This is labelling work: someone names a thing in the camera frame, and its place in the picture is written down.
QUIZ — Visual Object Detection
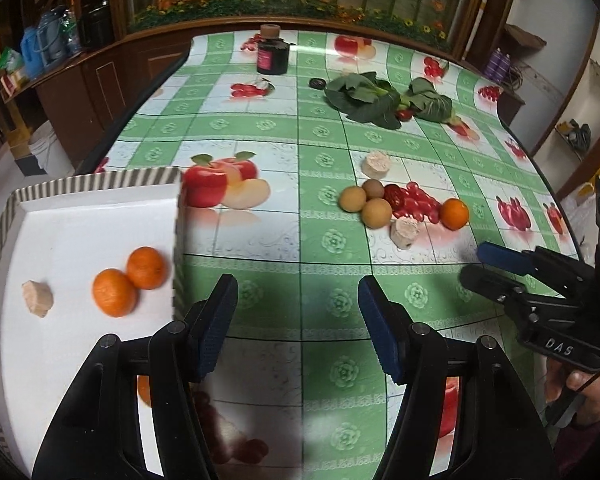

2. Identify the black thermos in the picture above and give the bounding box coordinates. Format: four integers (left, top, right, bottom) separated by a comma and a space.
80, 0, 116, 51

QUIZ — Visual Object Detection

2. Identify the blue plastic jug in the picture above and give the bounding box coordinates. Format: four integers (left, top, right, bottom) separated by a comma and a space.
20, 27, 43, 80

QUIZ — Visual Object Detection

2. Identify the dark bottle with brown cap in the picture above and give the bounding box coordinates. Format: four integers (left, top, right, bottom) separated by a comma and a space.
256, 24, 291, 76

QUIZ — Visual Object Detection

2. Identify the green snack bag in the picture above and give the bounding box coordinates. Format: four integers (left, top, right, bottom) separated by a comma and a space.
0, 47, 26, 86

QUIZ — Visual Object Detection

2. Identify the clear blue water jug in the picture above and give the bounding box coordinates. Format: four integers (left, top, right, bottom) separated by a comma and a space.
36, 6, 81, 68

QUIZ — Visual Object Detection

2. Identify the small brown side cabinet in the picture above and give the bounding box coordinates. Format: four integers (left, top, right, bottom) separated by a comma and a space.
497, 82, 526, 126

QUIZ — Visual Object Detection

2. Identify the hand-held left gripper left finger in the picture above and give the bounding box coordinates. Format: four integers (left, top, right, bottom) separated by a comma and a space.
31, 273, 240, 480

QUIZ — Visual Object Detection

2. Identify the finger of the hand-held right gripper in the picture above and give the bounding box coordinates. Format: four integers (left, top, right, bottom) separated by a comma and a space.
476, 241, 595, 298
460, 266, 578, 331

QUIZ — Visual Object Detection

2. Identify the beige food chunk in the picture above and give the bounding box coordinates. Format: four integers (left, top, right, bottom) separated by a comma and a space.
390, 217, 420, 249
363, 150, 391, 179
21, 280, 55, 318

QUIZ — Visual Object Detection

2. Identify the green bok choy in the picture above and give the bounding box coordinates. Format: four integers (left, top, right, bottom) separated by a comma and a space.
325, 71, 403, 130
402, 77, 453, 123

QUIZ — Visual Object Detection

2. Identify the brown wooden cabinet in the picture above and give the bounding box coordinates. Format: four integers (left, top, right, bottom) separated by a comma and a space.
0, 25, 191, 181

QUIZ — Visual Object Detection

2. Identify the white tray with striped rim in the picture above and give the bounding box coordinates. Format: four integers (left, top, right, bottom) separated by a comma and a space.
0, 165, 187, 478

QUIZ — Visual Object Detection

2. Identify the white bucket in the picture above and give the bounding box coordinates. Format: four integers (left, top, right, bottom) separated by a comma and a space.
27, 122, 76, 176

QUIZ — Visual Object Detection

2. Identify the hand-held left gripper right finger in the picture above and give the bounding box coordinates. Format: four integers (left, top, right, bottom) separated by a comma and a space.
357, 275, 563, 480

